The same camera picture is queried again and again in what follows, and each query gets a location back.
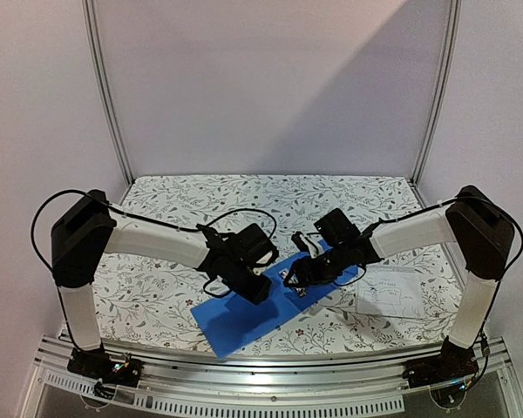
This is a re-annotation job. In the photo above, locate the blue ring binder folder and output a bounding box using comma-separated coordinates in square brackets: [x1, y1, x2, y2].
[191, 252, 358, 359]

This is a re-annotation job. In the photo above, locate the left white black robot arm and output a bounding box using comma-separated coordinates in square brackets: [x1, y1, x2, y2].
[51, 190, 279, 378]

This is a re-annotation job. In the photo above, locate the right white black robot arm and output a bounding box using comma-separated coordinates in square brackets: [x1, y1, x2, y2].
[283, 185, 523, 380]

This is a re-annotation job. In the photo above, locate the floral patterned tablecloth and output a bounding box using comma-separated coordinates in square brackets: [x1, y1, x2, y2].
[92, 175, 461, 356]

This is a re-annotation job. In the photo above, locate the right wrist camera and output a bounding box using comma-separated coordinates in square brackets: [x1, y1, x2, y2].
[291, 232, 323, 259]

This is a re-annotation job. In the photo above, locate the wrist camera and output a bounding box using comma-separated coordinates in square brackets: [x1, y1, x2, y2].
[291, 232, 323, 259]
[249, 251, 278, 275]

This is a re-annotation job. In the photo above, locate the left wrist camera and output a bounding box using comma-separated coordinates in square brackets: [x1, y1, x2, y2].
[249, 251, 278, 275]

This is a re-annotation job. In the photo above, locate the aluminium front rail frame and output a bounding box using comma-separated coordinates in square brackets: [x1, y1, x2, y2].
[19, 337, 523, 417]

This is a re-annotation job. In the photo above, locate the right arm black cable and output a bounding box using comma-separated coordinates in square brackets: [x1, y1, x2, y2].
[335, 195, 523, 384]

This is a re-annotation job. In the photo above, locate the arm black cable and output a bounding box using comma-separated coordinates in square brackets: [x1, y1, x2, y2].
[335, 195, 523, 384]
[30, 187, 278, 300]

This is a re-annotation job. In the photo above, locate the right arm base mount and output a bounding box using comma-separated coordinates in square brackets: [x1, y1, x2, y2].
[402, 334, 490, 410]

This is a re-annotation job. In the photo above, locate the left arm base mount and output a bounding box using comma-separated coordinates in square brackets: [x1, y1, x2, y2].
[67, 346, 144, 401]

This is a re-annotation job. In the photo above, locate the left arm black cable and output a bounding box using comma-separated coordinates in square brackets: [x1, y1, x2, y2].
[30, 187, 278, 300]

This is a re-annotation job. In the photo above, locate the right aluminium vertical post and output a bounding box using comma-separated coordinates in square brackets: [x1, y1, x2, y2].
[410, 0, 462, 188]

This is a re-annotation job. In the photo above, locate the aluminium vertical post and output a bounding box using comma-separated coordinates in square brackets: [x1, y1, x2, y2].
[82, 0, 135, 185]
[410, 0, 462, 188]

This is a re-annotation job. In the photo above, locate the left aluminium vertical post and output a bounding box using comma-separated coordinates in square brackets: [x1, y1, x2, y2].
[82, 0, 135, 185]

